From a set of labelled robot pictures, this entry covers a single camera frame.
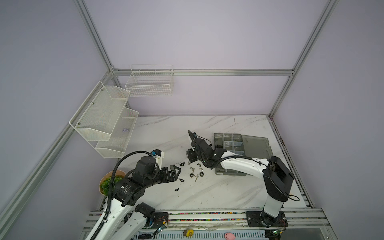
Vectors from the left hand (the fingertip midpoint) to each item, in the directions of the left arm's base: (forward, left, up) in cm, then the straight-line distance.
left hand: (172, 172), depth 70 cm
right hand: (+16, -6, -5) cm, 18 cm away
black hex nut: (+8, -15, -19) cm, 26 cm away
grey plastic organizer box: (+28, -51, -20) cm, 61 cm away
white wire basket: (+57, +19, +14) cm, 61 cm away
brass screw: (+6, -12, -19) cm, 23 cm away
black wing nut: (+4, -3, -19) cm, 19 cm away
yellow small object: (-22, -8, -17) cm, 29 cm away
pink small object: (-23, -27, -17) cm, 40 cm away
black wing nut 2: (-2, 0, -19) cm, 19 cm away
